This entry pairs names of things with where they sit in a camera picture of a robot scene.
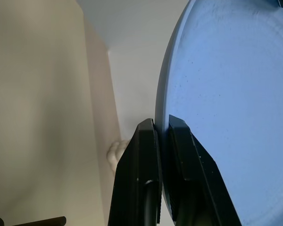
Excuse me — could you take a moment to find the blue round plate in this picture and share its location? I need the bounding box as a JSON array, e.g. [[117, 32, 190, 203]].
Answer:
[[155, 0, 283, 226]]

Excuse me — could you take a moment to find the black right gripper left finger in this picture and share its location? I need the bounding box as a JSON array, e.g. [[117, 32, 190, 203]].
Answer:
[[108, 118, 163, 226]]

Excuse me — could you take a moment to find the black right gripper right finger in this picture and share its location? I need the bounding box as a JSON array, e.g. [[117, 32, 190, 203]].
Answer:
[[161, 114, 242, 226]]

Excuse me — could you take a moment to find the white lumpy object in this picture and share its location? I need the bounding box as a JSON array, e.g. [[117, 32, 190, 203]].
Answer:
[[106, 139, 131, 170]]

